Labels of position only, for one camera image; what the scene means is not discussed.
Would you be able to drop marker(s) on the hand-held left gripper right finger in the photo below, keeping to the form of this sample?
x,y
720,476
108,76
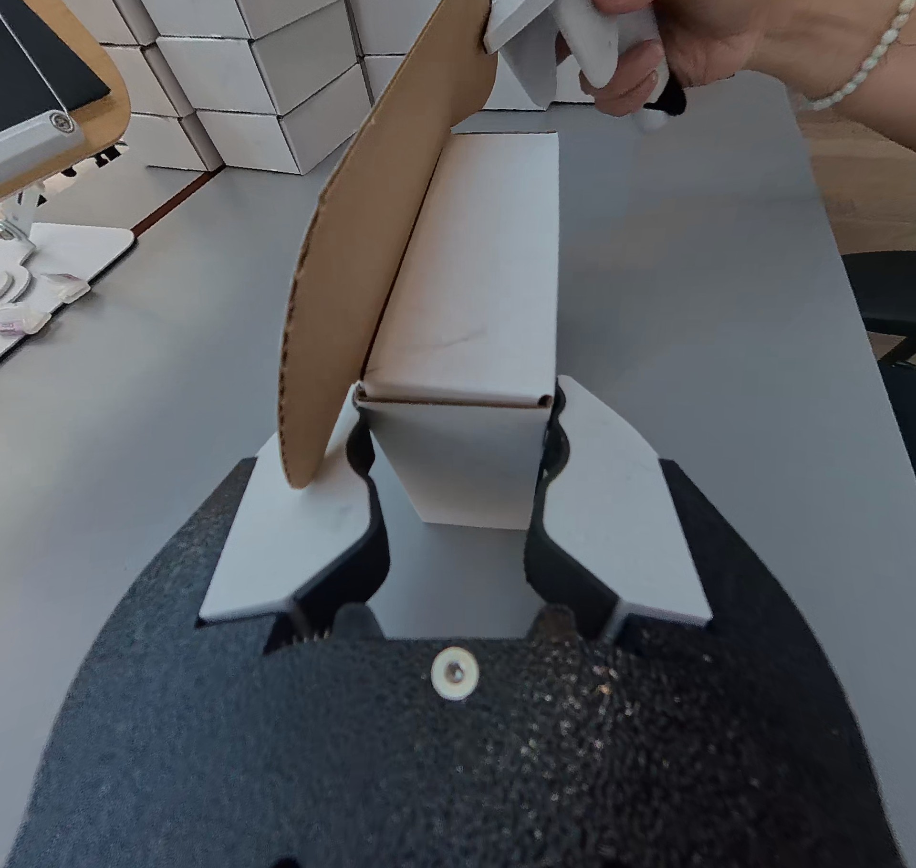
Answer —
x,y
622,524

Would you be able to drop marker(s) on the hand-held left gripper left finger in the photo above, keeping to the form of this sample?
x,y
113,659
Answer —
x,y
257,546

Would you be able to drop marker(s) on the white cardboard box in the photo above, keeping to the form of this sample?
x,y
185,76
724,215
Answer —
x,y
472,274

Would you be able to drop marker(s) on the person's right forearm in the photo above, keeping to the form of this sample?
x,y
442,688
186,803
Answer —
x,y
898,66

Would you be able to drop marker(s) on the person's right hand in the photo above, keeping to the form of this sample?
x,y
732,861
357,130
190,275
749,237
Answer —
x,y
751,9

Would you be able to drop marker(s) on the stack of white boxes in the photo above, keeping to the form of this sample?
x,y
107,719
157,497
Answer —
x,y
286,23

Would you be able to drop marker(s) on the clear plastic piece purple tint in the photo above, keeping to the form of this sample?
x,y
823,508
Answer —
x,y
25,322

